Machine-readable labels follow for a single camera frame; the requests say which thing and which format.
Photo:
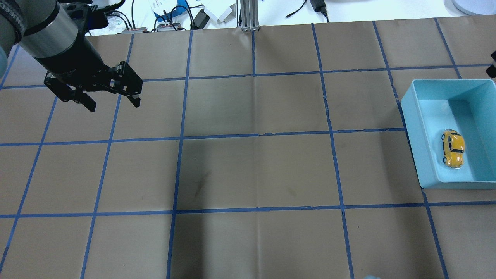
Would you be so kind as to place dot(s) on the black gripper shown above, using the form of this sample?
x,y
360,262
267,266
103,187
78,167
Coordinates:
x,y
69,58

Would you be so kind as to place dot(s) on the yellow toy beetle car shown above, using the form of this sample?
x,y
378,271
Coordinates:
x,y
454,148

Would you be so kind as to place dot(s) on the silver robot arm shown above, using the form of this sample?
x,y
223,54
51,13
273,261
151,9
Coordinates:
x,y
53,33

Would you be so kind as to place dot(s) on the white folded paper box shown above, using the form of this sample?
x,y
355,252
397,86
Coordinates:
x,y
220,10

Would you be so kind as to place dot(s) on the black power adapter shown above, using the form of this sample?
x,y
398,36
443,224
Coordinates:
x,y
318,5

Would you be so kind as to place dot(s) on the light blue plastic bin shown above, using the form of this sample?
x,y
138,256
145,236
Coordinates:
x,y
451,128

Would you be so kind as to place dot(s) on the round light blue plate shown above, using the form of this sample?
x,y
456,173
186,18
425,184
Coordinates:
x,y
476,7

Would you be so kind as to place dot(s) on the aluminium frame post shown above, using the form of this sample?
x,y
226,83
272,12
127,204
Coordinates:
x,y
249,15

